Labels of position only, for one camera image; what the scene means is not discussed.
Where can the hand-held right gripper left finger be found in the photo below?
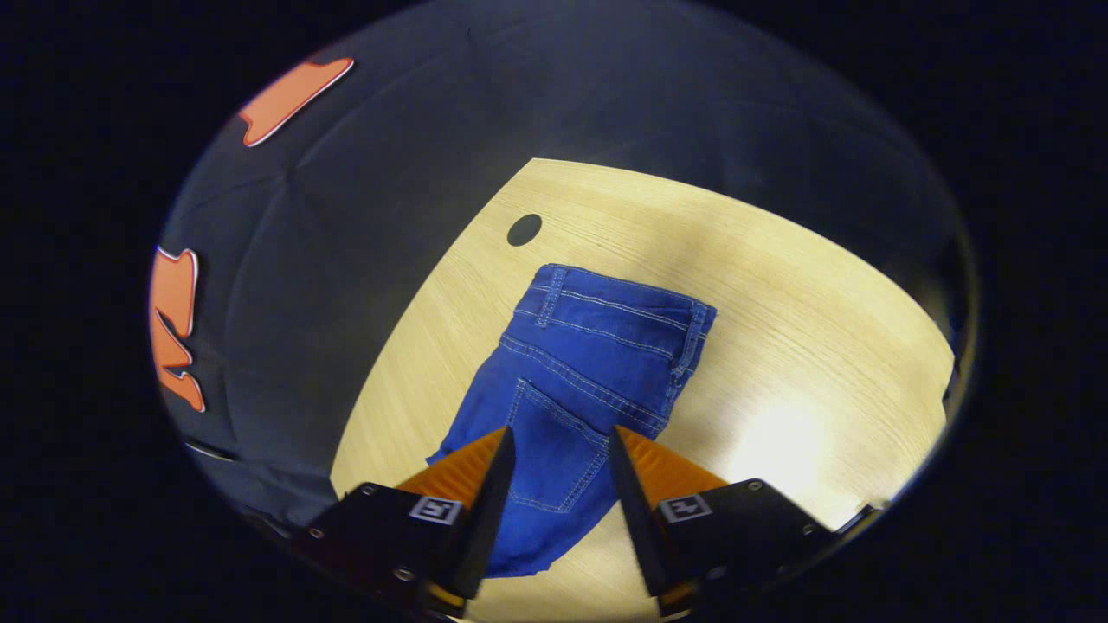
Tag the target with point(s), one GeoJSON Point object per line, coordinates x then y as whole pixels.
{"type": "Point", "coordinates": [485, 528]}

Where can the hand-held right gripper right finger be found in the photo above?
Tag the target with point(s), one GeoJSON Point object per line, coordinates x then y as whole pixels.
{"type": "Point", "coordinates": [640, 528]}

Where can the blue jeans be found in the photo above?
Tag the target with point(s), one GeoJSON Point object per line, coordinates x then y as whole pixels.
{"type": "Point", "coordinates": [589, 363]}

